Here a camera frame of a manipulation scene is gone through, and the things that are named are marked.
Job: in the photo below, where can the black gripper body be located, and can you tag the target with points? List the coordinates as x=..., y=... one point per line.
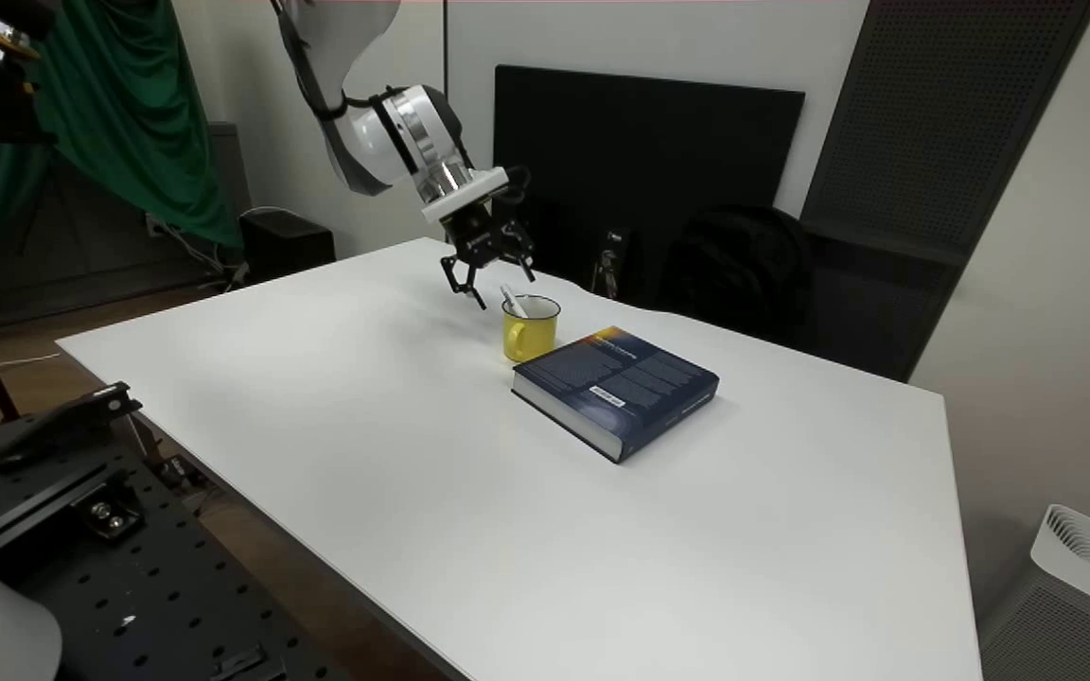
x=487, y=226

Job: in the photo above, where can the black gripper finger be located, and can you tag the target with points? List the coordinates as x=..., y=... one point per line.
x=523, y=260
x=466, y=280

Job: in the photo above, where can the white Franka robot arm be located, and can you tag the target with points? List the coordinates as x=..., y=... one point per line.
x=378, y=101

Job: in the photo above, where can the yellow enamel mug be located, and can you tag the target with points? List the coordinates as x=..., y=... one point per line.
x=533, y=330

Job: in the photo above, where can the dark blue hardcover book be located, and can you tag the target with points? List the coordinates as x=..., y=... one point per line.
x=613, y=386

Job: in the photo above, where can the black box speaker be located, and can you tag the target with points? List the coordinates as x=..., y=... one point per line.
x=285, y=243

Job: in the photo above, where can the black office chair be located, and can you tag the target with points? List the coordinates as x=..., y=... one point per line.
x=740, y=279

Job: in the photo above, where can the green hanging cloth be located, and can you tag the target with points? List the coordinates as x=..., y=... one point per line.
x=129, y=113

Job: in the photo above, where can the dark grey door panel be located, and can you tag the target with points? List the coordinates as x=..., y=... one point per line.
x=936, y=174

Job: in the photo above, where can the black clamp on breadboard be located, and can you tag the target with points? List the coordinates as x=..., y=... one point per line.
x=66, y=430

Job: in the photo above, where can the black perforated breadboard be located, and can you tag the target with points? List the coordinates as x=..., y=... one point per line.
x=129, y=581

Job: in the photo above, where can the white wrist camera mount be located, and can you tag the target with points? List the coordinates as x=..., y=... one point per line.
x=462, y=197

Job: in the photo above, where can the black panel against wall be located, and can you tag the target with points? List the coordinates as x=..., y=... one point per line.
x=645, y=164

